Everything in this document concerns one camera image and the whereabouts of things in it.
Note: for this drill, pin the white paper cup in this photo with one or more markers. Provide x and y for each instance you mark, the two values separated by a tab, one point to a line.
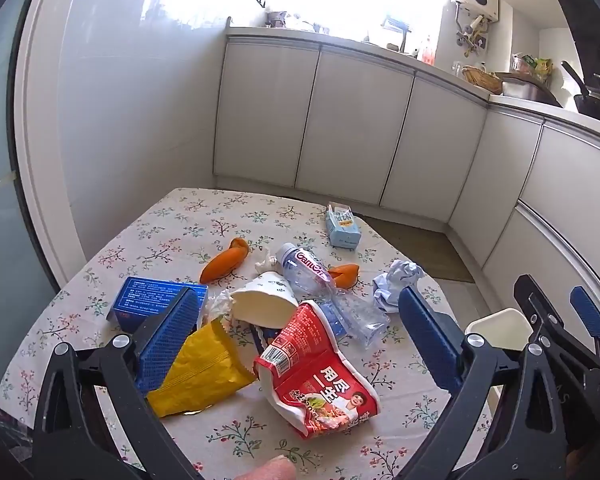
265	305

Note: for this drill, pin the green and yellow food packets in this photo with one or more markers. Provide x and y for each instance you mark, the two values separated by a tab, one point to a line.
535	65

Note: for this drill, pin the white-blue paper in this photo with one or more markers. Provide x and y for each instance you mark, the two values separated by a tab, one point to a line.
395	285

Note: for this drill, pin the yellow snack bag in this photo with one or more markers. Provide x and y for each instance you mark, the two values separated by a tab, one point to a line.
200	375

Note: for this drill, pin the red instant noodle cup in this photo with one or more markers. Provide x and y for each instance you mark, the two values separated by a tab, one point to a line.
320	385

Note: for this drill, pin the wicker basket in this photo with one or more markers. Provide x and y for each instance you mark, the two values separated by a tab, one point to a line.
480	79

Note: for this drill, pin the metal basin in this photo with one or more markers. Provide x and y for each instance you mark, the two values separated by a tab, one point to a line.
527	90

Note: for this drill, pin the sliding glass door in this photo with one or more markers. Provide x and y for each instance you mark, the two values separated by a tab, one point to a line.
10	185

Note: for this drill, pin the white cabinet with doors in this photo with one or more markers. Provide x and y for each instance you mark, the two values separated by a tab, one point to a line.
355	125

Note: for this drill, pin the floral tablecloth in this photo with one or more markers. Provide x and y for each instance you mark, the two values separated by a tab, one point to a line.
180	220

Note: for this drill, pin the blue snack packet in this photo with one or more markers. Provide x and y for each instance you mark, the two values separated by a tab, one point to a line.
140	300

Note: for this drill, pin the black range hood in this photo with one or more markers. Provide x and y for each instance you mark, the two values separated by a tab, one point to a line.
590	10

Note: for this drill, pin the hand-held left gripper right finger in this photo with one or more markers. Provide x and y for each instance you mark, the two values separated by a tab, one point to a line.
430	340

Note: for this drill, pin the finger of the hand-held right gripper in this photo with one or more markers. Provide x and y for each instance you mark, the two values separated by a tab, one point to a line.
587	310
535	305

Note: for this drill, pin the white trash bin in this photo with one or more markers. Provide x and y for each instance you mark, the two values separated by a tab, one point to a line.
500	330

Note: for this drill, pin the clear plastic wrapper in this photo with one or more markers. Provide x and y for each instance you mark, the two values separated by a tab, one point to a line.
220	305

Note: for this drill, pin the light blue carton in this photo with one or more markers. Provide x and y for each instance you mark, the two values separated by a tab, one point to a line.
342	232

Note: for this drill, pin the red bottle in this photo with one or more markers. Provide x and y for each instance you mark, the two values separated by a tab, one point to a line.
428	52

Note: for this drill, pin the clear plastic bottle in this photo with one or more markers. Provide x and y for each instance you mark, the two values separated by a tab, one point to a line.
305	270

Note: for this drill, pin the black wok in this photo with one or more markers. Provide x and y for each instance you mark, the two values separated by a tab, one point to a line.
597	107

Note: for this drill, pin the white kitchen countertop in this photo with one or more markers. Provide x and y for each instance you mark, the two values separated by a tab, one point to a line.
430	72

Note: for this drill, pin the white cabinet with drawers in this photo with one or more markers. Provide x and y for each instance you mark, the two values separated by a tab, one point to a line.
555	195

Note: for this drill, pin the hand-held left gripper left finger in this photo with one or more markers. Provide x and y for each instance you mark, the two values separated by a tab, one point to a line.
165	340

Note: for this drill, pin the orange peel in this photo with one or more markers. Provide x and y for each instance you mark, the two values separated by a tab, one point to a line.
347	275
222	265

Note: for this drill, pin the person's left hand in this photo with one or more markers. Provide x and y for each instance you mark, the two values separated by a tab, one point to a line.
267	470

